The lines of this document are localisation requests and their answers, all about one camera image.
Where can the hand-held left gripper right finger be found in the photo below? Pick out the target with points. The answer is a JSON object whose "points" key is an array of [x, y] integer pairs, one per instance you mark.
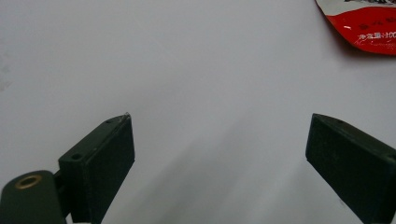
{"points": [[351, 168]]}

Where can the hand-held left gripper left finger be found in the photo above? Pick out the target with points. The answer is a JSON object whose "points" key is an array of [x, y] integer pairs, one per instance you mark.
{"points": [[96, 168]]}

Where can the red and white snack packet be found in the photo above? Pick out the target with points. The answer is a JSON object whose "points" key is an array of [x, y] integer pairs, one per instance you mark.
{"points": [[367, 25]]}

